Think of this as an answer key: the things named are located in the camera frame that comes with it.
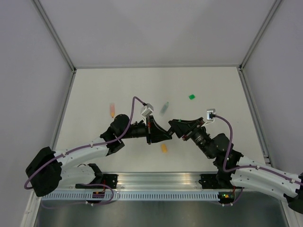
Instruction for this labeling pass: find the orange pen cap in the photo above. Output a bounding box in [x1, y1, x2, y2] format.
[161, 144, 168, 153]

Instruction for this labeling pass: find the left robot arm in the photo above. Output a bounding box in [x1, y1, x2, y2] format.
[25, 114, 172, 197]

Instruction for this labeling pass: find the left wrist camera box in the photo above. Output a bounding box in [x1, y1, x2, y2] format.
[141, 104, 154, 118]

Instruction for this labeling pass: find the orange highlighter pen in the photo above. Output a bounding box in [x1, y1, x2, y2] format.
[109, 103, 116, 118]

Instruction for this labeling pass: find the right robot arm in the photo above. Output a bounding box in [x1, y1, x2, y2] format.
[169, 118, 303, 213]

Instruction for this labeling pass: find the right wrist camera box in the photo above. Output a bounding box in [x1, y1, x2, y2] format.
[204, 109, 216, 125]

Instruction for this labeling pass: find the right aluminium frame post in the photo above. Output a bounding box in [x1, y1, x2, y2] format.
[238, 0, 284, 71]

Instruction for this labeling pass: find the bright green pen cap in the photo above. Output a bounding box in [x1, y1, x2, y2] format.
[189, 94, 196, 100]

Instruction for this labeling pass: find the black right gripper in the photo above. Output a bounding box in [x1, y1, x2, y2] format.
[168, 117, 214, 159]

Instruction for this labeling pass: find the left aluminium frame post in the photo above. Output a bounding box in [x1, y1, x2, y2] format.
[31, 0, 77, 73]

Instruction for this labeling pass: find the white slotted cable duct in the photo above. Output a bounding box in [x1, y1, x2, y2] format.
[42, 190, 219, 201]

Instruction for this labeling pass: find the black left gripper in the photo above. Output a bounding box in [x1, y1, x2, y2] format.
[120, 115, 172, 145]

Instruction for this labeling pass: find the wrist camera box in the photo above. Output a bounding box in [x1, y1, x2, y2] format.
[204, 109, 216, 125]
[141, 104, 154, 118]

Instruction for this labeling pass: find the aluminium frame post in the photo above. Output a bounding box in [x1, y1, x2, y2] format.
[238, 0, 284, 71]
[31, 0, 77, 73]

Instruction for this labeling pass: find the translucent green highlighter pen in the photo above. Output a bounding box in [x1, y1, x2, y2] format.
[160, 102, 169, 116]

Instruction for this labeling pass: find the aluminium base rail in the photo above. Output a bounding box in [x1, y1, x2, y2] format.
[35, 172, 291, 190]

